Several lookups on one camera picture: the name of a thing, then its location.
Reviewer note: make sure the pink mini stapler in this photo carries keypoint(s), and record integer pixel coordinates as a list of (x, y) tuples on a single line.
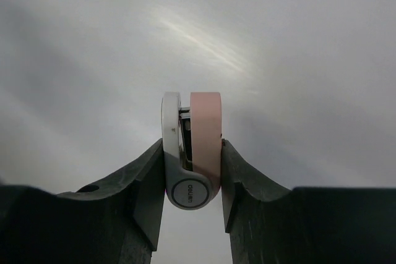
[(192, 146)]

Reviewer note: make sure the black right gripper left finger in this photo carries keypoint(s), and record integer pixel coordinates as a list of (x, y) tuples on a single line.
[(113, 220)]

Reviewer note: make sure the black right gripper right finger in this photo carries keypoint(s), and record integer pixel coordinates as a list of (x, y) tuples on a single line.
[(268, 223)]

